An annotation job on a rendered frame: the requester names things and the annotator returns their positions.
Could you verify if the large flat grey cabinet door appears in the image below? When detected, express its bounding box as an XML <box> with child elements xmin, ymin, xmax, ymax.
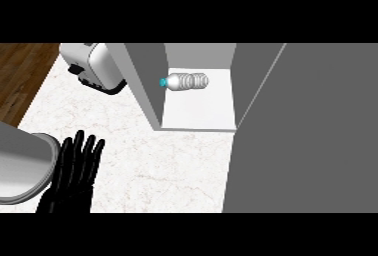
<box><xmin>222</xmin><ymin>43</ymin><xmax>378</xmax><ymax>214</ymax></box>

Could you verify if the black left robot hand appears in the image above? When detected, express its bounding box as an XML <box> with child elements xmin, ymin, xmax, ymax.
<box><xmin>34</xmin><ymin>129</ymin><xmax>106</xmax><ymax>214</ymax></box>

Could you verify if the clear water bottle teal cap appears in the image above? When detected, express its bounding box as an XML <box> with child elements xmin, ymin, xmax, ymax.
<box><xmin>158</xmin><ymin>72</ymin><xmax>211</xmax><ymax>91</ymax></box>

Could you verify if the white and black appliance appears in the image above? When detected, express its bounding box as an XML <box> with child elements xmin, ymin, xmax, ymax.
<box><xmin>58</xmin><ymin>43</ymin><xmax>129</xmax><ymax>96</ymax></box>

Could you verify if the grey open cabinet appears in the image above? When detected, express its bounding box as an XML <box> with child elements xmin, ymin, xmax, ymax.
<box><xmin>105</xmin><ymin>43</ymin><xmax>288</xmax><ymax>133</ymax></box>

